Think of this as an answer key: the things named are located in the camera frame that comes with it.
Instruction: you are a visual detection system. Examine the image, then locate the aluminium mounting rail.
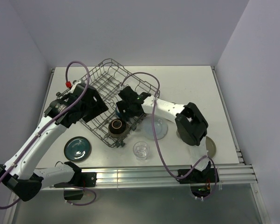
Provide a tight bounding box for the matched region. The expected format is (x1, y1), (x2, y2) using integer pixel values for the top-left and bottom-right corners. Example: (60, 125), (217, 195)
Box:
(82, 164), (258, 189)

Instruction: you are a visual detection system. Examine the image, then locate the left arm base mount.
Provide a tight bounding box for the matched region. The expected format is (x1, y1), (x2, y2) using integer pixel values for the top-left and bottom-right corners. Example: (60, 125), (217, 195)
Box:
(53, 161), (97, 206)

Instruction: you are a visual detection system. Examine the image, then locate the light blue glass plate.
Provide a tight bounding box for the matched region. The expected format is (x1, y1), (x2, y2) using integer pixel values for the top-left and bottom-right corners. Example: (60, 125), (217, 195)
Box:
(142, 116), (168, 140)

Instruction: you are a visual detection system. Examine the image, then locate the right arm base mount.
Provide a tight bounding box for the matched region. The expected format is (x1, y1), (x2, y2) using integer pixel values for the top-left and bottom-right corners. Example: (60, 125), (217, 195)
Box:
(175, 168), (219, 184)

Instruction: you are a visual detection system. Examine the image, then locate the brown patterned bowl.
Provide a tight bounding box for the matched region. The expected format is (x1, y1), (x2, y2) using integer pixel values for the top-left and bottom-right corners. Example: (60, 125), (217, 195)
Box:
(108, 119), (127, 138)

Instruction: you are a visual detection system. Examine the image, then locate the dark teal ceramic plate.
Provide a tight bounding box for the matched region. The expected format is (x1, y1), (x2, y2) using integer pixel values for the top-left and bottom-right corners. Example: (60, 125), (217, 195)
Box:
(63, 136), (92, 162)

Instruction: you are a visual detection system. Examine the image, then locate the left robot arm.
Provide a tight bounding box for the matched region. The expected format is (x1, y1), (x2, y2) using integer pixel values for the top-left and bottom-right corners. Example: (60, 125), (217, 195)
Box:
(0, 83), (108, 202)

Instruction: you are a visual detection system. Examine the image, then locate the grey wire dish rack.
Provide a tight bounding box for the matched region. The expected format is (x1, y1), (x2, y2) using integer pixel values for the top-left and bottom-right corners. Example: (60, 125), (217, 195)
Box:
(80, 59), (146, 148)

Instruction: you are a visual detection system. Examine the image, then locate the grey ceramic plate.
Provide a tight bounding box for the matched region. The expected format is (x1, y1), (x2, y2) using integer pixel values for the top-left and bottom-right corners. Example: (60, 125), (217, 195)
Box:
(205, 136), (217, 159)

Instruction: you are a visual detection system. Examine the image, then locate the clear plastic cup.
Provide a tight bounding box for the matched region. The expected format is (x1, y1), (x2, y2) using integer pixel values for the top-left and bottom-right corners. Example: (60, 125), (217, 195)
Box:
(133, 141), (150, 161)

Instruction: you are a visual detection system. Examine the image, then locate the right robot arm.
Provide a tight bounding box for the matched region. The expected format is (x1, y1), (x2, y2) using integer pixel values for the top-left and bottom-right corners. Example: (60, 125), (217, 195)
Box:
(117, 86), (218, 182)

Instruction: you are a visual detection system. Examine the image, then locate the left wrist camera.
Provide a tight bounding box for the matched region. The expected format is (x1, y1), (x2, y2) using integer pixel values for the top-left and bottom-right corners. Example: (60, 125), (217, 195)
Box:
(65, 80), (82, 93)

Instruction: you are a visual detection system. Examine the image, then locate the dark blue mug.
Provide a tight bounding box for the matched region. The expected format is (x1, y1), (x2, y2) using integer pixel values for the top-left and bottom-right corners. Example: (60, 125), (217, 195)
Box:
(115, 106), (122, 119)

